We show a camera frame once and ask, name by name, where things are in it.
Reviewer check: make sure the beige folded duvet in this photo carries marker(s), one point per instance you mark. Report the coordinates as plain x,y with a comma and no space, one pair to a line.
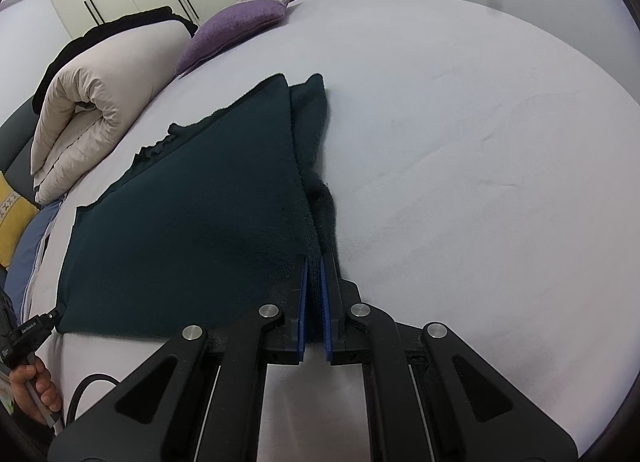
94,99

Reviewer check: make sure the purple cushion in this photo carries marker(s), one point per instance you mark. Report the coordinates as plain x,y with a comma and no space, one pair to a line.
231,26

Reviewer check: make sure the dark green sweater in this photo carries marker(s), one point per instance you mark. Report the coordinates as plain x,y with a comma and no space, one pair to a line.
206,222

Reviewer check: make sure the yellow cushion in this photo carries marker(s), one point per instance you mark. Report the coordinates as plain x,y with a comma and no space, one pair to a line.
16,214

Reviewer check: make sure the white bed sheet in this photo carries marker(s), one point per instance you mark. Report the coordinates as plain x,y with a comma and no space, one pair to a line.
485,175

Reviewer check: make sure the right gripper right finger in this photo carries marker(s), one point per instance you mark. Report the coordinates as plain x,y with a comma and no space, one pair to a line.
429,395

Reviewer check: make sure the blue pillow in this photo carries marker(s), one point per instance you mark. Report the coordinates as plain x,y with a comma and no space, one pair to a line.
28,256

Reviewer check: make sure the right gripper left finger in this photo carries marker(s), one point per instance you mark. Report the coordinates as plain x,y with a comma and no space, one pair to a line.
198,397

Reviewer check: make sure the person left hand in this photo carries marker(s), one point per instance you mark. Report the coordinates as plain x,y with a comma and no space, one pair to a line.
34,392

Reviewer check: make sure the black garment on duvet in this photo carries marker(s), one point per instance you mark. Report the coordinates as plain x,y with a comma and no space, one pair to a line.
97,35

